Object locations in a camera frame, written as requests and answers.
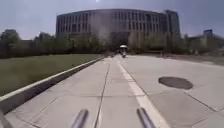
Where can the grey concrete slab paving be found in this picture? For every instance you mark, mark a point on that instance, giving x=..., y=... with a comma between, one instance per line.
x=113, y=100

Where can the large dark curved building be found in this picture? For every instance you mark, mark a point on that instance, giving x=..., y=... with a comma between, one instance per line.
x=113, y=23

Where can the pale painted line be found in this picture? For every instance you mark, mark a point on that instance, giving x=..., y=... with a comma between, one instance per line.
x=143, y=100

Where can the robot's own part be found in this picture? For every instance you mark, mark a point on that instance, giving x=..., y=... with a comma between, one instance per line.
x=80, y=120
x=145, y=119

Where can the round dark manhole cover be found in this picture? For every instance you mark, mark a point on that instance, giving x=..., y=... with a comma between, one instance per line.
x=175, y=82

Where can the row of trees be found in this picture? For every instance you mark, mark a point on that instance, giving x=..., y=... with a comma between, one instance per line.
x=43, y=44

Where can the grass field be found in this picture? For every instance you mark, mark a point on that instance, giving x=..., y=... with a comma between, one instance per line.
x=33, y=68

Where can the low concrete kerb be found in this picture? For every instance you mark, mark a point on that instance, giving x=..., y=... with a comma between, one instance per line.
x=33, y=87

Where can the grass strip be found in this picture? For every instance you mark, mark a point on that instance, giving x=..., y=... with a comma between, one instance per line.
x=200, y=59

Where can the distant building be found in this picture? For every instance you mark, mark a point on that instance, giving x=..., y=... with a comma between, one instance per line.
x=208, y=34

